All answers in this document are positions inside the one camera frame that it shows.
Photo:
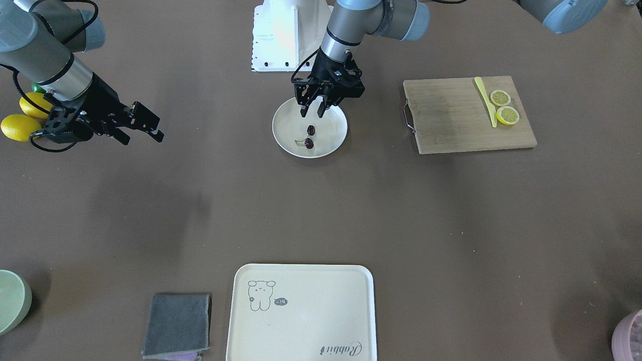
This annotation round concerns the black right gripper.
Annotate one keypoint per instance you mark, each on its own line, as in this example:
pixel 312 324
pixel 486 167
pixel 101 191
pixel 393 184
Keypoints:
pixel 104 98

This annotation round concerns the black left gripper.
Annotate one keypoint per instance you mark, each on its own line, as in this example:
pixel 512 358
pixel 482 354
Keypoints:
pixel 322 69

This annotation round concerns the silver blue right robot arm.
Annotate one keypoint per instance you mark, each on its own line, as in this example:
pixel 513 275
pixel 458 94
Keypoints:
pixel 40 39

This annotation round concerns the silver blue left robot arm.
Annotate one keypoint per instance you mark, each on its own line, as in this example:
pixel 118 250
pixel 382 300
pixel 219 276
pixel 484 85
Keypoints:
pixel 408 21

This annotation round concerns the cream rabbit tray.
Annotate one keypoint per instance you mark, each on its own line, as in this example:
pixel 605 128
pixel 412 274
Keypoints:
pixel 302 312

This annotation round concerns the white round plate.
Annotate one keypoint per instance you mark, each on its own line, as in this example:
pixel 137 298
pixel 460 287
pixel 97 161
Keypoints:
pixel 327 133

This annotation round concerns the yellow lemon near lime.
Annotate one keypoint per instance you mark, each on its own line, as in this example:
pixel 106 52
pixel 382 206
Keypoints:
pixel 38 108

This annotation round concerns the green lime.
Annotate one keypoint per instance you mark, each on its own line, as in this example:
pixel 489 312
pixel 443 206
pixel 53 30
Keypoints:
pixel 36 88

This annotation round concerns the yellow lemon outer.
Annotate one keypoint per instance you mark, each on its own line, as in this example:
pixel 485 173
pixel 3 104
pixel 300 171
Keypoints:
pixel 19 127

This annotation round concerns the wooden cutting board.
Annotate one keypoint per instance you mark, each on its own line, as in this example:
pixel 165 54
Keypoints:
pixel 449 116

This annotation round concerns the yellow plastic knife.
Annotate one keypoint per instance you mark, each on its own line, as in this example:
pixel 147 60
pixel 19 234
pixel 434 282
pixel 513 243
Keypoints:
pixel 479 83

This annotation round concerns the lemon slice upper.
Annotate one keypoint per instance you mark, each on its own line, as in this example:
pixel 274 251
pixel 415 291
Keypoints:
pixel 500 98

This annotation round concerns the lemon slice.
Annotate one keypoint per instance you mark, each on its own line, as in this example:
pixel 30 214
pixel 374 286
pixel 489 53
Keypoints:
pixel 500 98
pixel 507 115

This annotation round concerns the lemon slice lower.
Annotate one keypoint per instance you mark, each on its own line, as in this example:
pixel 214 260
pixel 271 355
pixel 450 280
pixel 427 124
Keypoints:
pixel 507 115

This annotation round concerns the mint green bowl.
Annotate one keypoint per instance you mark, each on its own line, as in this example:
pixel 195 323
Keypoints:
pixel 16 300

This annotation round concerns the grey folded cloth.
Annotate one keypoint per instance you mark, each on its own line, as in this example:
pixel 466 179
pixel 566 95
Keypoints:
pixel 177 326

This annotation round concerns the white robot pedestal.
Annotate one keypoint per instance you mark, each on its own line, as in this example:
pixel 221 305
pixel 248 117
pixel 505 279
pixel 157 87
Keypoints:
pixel 286 32

